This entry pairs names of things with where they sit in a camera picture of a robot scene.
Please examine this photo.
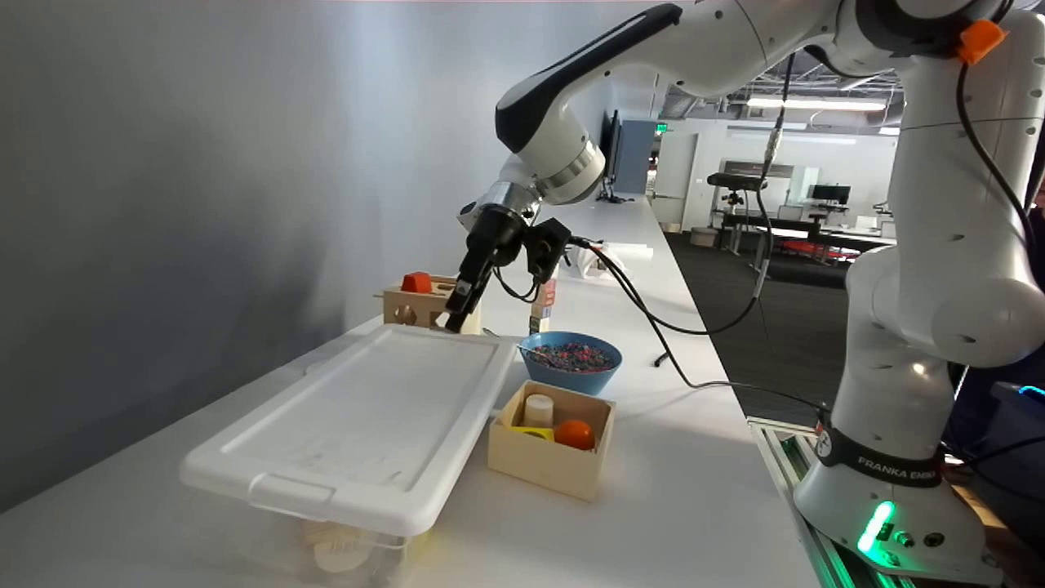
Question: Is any black cable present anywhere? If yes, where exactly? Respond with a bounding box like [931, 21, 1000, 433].
[569, 52, 799, 341]
[569, 235, 835, 419]

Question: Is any wooden shape sorter cube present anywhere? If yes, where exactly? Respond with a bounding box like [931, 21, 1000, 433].
[379, 272, 486, 337]

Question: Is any orange ball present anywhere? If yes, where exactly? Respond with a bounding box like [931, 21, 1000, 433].
[551, 416, 596, 452]

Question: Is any white plastic lid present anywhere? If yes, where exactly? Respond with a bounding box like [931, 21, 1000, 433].
[176, 325, 515, 541]

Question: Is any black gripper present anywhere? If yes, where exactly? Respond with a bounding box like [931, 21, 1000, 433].
[444, 201, 540, 337]

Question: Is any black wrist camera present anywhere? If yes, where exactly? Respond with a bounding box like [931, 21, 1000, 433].
[521, 219, 576, 282]

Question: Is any orange clip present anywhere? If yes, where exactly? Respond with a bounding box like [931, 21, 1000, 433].
[958, 18, 1008, 66]

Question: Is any white cylinder block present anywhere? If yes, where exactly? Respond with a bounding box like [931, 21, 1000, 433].
[521, 392, 555, 433]

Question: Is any grey blue cabinet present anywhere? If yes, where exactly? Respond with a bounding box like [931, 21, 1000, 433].
[600, 112, 658, 207]

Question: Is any black office desk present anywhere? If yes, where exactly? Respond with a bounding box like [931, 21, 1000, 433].
[705, 159, 908, 272]

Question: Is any tall wooden block red label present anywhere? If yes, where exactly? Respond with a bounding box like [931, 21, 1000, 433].
[525, 274, 562, 337]

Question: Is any ceiling light strip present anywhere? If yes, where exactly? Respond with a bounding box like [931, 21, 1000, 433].
[743, 94, 891, 116]

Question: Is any blue bowl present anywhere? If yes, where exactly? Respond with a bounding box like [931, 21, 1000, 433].
[518, 331, 627, 398]

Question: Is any small wooden box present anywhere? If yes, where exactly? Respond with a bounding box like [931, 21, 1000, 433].
[484, 378, 617, 504]

